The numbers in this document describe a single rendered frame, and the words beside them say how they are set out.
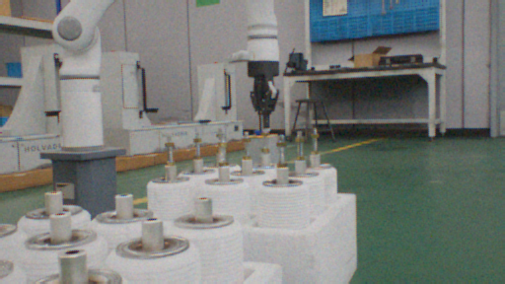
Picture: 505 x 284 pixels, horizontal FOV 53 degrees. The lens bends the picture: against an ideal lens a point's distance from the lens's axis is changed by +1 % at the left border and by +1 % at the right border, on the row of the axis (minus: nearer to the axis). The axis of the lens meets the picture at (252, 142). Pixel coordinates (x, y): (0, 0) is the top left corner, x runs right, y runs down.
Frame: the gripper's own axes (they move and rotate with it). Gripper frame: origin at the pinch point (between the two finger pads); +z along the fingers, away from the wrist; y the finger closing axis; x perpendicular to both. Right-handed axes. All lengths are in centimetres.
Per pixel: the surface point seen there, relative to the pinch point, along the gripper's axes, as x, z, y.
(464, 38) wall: -361, -69, 309
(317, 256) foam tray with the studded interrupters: 5.7, 21.6, -35.0
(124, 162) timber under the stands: 5, 30, 225
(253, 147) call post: -3.4, 7.0, 15.7
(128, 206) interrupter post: 37, 9, -41
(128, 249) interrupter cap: 39, 10, -57
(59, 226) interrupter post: 46, 9, -50
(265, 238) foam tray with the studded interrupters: 13.1, 18.6, -30.5
